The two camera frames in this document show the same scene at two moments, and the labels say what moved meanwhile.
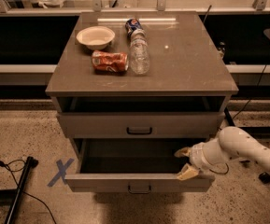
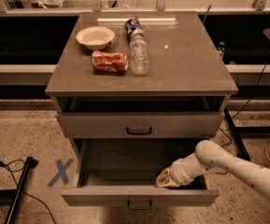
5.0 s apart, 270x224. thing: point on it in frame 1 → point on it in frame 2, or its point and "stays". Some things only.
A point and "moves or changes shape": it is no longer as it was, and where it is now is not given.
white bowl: x=95 y=37 stays
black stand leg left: x=11 y=197 stays
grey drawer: x=145 y=165 moves or changes shape
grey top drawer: x=142 y=125 stays
